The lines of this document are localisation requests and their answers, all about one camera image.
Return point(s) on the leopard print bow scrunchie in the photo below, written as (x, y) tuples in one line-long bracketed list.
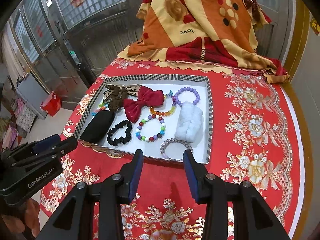
[(115, 95)]

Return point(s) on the black cloth hair clip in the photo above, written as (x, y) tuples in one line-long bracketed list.
[(98, 127)]

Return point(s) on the striped white tray box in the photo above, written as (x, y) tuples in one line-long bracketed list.
[(168, 83)]

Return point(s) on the metal security door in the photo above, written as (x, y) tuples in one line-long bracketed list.
[(65, 44)]

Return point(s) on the grey cabinet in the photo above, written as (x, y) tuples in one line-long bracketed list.
[(33, 95)]

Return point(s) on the red velvet bow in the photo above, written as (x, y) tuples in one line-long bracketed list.
[(145, 97)]

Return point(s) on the white fluffy scrunchie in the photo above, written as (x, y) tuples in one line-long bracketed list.
[(189, 122)]

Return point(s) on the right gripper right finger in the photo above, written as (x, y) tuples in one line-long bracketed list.
[(253, 218)]

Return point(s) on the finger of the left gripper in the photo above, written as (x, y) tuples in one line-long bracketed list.
[(30, 149), (59, 150)]

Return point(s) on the black scrunchie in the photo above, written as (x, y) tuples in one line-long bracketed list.
[(120, 134)]

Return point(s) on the red wall decoration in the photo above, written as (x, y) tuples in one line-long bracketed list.
[(315, 26)]

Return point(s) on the red bucket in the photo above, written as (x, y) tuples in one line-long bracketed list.
[(52, 104)]

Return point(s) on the orange red folded blanket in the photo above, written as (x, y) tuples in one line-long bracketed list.
[(201, 34)]

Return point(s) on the red floral bedspread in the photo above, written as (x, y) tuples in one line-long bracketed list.
[(256, 138)]

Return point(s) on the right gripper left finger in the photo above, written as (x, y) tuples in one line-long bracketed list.
[(73, 218)]

